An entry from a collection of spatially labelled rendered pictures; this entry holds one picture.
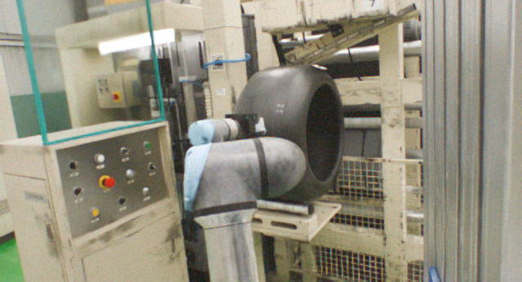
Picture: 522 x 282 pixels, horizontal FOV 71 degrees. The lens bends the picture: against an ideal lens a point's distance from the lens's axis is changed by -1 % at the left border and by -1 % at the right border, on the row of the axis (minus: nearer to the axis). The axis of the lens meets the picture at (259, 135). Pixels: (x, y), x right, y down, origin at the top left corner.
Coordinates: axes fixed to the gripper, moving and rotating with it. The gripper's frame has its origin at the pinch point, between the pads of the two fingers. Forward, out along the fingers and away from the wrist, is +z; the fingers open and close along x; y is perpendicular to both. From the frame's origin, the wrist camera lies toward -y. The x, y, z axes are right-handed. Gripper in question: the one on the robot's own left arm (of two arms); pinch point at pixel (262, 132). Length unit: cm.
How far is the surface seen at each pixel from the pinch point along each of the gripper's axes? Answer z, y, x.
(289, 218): 15.6, -36.0, -2.2
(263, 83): 9.8, 18.0, 5.3
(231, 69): 19.1, 25.3, 27.0
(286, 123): 2.7, 3.1, -8.4
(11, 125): 71, -6, 343
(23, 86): 416, 71, 1034
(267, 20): 42, 50, 22
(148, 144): -1, -7, 58
